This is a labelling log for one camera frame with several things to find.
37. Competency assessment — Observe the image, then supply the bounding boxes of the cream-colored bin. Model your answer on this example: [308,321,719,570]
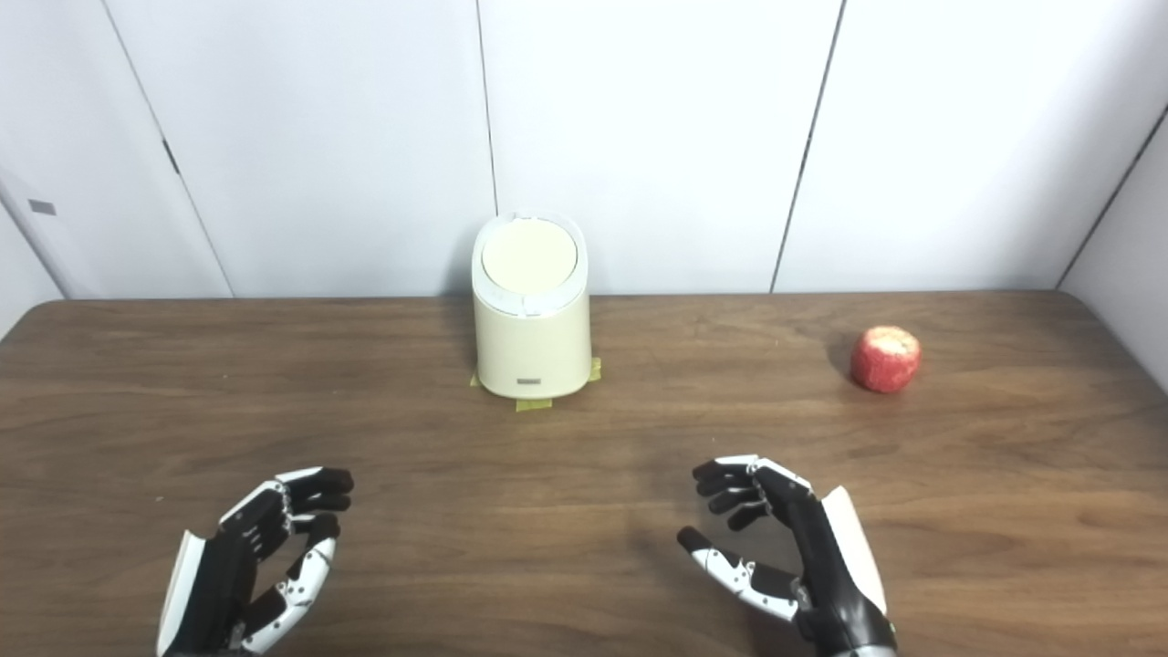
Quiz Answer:
[471,212,591,400]

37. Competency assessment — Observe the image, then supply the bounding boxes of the red apple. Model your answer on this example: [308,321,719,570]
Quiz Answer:
[850,326,923,394]

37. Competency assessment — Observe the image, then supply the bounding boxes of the cream round bin lid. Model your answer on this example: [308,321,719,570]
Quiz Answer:
[481,219,579,296]

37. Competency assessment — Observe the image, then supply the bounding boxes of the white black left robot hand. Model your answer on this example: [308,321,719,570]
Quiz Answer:
[157,467,355,657]

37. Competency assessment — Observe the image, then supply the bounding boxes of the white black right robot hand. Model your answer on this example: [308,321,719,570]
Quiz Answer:
[677,455,898,657]

